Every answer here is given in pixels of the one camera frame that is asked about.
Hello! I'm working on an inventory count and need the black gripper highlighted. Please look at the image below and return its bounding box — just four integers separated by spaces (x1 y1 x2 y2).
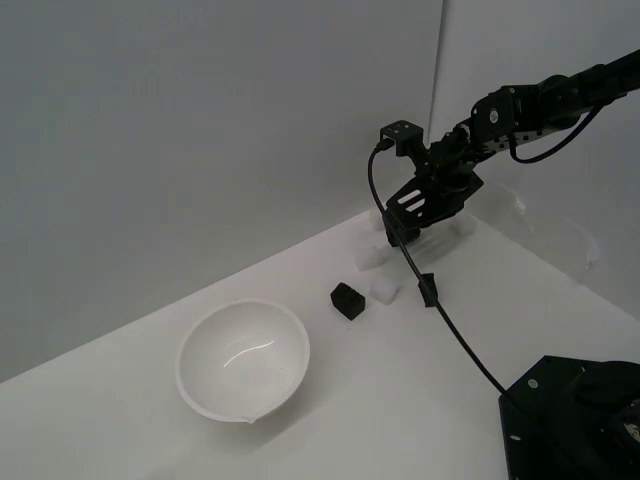
383 123 507 248

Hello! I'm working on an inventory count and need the white bowl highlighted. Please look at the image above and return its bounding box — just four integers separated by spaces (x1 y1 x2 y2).
175 298 311 425

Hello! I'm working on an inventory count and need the translucent tape piece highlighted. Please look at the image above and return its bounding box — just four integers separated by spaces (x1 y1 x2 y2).
499 183 527 216

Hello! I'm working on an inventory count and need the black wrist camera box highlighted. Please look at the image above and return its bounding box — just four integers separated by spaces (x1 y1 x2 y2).
379 119 425 157

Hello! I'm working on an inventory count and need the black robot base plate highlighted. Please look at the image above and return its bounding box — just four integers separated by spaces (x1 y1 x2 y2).
497 354 640 480

